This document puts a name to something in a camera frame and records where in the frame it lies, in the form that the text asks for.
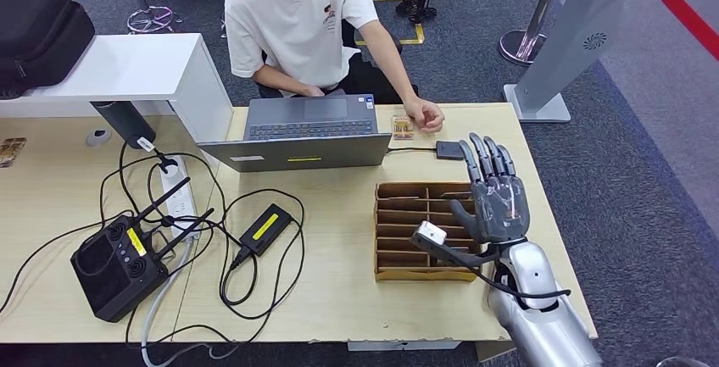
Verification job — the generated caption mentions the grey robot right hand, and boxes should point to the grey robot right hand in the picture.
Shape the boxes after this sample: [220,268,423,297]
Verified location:
[449,132,531,245]

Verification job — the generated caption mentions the person's left hand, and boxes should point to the person's left hand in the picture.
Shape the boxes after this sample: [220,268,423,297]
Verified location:
[403,96,446,134]

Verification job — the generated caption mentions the small black card reader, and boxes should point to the small black card reader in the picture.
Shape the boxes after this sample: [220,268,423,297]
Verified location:
[435,140,466,162]

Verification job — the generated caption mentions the person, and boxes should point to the person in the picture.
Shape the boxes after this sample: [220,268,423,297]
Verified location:
[223,0,446,134]

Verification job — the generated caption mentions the brown cardboard card organizer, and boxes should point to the brown cardboard card organizer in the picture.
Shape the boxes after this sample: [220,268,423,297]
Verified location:
[373,181,484,283]

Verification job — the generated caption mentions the grey laptop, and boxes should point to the grey laptop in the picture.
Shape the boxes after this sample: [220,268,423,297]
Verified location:
[196,94,393,174]

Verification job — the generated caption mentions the black adapter with yellow label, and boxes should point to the black adapter with yellow label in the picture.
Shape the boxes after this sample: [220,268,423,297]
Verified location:
[238,203,294,257]

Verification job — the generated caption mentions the pale desk leg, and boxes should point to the pale desk leg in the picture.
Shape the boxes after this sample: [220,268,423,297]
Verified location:
[476,342,518,364]

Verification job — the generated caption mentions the black power plug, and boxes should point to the black power plug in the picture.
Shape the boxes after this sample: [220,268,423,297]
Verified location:
[154,150,181,179]

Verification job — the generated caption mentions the white desk crossbar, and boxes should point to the white desk crossbar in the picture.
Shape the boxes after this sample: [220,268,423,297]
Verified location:
[347,341,463,353]

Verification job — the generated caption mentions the white power strip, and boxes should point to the white power strip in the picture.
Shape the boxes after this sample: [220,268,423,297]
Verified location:
[158,154,200,241]

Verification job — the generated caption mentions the grey kiosk stand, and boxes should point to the grey kiosk stand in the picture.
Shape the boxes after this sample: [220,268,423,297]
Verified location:
[502,0,633,124]

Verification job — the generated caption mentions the black cylinder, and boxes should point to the black cylinder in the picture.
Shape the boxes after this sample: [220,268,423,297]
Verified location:
[90,101,157,151]

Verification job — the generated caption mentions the white desk shelf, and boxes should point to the white desk shelf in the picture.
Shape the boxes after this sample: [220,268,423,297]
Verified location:
[0,33,235,166]

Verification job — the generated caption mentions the black router with antennas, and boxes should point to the black router with antennas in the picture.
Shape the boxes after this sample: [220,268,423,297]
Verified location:
[70,175,215,324]

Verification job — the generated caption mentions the black carrying case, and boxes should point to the black carrying case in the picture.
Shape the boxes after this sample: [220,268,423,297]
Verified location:
[0,0,97,101]

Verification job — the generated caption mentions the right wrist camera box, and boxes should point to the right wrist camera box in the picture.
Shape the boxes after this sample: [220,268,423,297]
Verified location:
[410,220,499,269]

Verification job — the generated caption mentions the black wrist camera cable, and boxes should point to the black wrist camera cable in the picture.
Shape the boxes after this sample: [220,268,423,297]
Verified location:
[443,243,572,301]

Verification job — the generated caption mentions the chrome stanchion post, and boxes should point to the chrome stanchion post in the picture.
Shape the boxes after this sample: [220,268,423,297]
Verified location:
[497,0,574,68]

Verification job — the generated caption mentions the round grey cable grommet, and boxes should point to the round grey cable grommet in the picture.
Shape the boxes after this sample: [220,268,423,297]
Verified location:
[84,128,112,147]

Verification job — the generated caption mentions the white power cable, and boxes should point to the white power cable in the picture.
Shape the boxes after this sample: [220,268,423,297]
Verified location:
[139,237,237,367]

